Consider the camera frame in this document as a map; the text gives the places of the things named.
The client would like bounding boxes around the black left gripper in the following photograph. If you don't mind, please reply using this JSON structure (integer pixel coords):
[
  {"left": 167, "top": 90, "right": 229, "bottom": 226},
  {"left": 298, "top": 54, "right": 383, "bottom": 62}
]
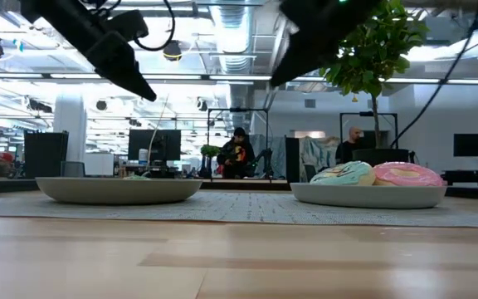
[{"left": 41, "top": 7, "right": 159, "bottom": 103}]

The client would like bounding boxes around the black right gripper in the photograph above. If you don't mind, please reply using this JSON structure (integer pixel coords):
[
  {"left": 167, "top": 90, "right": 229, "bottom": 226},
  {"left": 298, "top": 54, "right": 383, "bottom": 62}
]
[{"left": 269, "top": 0, "right": 384, "bottom": 88}]

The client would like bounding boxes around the large mint frosted donut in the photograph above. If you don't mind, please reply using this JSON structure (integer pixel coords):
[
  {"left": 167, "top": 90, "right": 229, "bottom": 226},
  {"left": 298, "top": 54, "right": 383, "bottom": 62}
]
[{"left": 309, "top": 160, "right": 377, "bottom": 187}]

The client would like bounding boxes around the large pink frosted donut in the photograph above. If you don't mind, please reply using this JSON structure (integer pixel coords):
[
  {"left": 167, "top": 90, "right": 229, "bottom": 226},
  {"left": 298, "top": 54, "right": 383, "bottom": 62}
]
[{"left": 372, "top": 161, "right": 446, "bottom": 188}]

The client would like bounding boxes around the green leafy plant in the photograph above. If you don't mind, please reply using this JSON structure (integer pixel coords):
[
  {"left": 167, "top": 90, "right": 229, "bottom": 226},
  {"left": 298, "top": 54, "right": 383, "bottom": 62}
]
[{"left": 319, "top": 0, "right": 430, "bottom": 150}]

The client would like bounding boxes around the black desk monitor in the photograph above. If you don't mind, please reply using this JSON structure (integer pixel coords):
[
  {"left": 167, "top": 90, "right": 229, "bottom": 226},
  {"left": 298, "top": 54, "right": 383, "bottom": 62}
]
[{"left": 127, "top": 129, "right": 183, "bottom": 163}]

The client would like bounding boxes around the painted grey-blue tarp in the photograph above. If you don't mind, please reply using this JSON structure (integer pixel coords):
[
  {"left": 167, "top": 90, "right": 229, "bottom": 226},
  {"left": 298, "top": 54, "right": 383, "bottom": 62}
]
[{"left": 299, "top": 136, "right": 340, "bottom": 183}]

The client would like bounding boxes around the black cabinet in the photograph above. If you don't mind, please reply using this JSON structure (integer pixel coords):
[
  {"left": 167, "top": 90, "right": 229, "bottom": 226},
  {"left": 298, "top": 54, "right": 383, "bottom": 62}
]
[{"left": 285, "top": 136, "right": 301, "bottom": 184}]

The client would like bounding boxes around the grey office chair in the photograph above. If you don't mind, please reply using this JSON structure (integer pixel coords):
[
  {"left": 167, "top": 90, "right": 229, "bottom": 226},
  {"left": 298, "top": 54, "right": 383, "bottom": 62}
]
[{"left": 60, "top": 160, "right": 86, "bottom": 179}]

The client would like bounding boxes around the black upright panel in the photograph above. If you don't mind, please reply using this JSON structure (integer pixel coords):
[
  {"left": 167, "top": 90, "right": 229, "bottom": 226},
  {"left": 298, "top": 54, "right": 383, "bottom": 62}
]
[{"left": 23, "top": 130, "right": 70, "bottom": 179}]

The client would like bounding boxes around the black plant pot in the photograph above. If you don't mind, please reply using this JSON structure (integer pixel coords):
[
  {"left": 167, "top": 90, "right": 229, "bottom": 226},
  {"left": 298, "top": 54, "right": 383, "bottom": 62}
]
[{"left": 351, "top": 148, "right": 415, "bottom": 167}]

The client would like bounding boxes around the small green background plant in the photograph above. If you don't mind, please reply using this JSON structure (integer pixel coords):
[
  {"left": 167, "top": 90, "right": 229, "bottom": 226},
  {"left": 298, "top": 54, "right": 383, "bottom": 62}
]
[{"left": 199, "top": 144, "right": 221, "bottom": 159}]

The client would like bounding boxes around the olive green round plate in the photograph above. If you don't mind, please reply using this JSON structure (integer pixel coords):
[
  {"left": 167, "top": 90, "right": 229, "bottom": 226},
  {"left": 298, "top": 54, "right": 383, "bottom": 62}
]
[{"left": 35, "top": 176, "right": 204, "bottom": 206}]

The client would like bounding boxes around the grey-blue round plate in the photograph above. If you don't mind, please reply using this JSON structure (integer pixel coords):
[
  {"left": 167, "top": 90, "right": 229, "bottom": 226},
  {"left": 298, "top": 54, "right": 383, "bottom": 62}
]
[{"left": 290, "top": 182, "right": 448, "bottom": 210}]

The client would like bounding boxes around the grey woven placemat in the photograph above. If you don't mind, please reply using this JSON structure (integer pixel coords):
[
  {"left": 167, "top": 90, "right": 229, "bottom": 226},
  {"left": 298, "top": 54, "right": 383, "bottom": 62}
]
[{"left": 0, "top": 189, "right": 478, "bottom": 230}]

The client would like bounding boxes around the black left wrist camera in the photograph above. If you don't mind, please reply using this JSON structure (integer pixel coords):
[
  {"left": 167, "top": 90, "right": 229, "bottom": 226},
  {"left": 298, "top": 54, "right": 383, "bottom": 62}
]
[{"left": 105, "top": 9, "right": 150, "bottom": 42}]

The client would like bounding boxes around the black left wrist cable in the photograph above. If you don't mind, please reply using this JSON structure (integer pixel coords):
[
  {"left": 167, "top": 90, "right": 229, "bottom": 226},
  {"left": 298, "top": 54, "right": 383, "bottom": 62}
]
[{"left": 133, "top": 0, "right": 177, "bottom": 53}]

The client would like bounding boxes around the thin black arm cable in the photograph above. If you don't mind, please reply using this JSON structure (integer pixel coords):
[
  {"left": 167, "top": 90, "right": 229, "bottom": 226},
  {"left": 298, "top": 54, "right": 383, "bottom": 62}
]
[{"left": 389, "top": 0, "right": 478, "bottom": 150}]

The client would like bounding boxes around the black aluminium table frame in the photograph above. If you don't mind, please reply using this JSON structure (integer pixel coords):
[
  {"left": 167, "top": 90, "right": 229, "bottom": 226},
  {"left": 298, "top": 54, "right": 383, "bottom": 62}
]
[{"left": 0, "top": 168, "right": 478, "bottom": 199}]

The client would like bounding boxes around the black wall monitor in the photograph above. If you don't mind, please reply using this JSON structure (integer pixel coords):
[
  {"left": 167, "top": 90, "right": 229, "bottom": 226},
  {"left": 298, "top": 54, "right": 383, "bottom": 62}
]
[{"left": 452, "top": 133, "right": 478, "bottom": 159}]

